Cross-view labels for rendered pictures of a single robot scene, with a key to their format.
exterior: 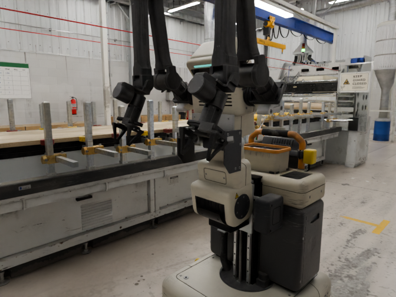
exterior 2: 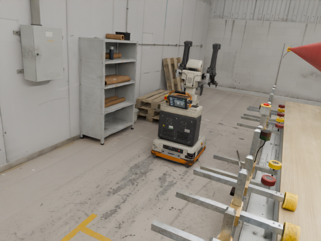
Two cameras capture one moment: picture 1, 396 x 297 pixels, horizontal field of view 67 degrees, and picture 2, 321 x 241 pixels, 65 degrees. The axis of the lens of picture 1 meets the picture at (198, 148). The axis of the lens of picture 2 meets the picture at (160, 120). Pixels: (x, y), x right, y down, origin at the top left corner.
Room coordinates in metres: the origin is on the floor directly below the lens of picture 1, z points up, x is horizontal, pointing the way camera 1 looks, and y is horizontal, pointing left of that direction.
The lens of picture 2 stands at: (4.49, -1.72, 1.64)
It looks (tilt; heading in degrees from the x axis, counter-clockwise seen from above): 18 degrees down; 160
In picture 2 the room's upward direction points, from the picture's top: 5 degrees clockwise
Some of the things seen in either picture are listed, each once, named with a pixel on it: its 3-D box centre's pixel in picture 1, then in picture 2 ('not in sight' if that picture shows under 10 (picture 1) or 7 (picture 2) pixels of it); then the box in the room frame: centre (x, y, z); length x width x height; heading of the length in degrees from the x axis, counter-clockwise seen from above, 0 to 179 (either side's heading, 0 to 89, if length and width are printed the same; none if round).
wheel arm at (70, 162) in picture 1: (60, 159); (264, 109); (1.76, 0.83, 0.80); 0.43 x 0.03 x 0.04; 45
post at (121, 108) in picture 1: (122, 139); not in sight; (2.12, 0.54, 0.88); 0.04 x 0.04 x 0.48; 45
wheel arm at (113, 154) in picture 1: (99, 151); (263, 112); (1.93, 0.65, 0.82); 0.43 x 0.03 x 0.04; 45
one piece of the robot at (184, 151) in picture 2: not in sight; (173, 148); (1.64, -0.46, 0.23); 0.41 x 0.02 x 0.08; 45
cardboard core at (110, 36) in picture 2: not in sight; (114, 37); (0.34, -1.09, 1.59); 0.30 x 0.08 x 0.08; 45
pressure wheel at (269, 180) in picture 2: not in sight; (266, 185); (3.48, -0.63, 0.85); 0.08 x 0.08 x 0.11
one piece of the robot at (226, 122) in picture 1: (209, 141); (193, 86); (1.19, -0.05, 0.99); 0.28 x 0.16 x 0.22; 45
